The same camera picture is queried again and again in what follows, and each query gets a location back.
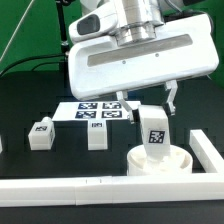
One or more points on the white marker sheet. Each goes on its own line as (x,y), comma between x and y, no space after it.
(80,111)

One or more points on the thin white rod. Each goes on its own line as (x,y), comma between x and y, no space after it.
(11,39)

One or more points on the white L-shaped fence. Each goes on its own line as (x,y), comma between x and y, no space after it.
(208,185)

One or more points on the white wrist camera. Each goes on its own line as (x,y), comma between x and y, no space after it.
(97,23)

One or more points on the white part left edge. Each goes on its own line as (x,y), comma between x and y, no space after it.
(1,147)

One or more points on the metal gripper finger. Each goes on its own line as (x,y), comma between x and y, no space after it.
(171,88)
(125,106)

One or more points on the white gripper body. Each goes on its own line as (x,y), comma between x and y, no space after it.
(183,49)

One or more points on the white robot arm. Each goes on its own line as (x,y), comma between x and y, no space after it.
(125,45)

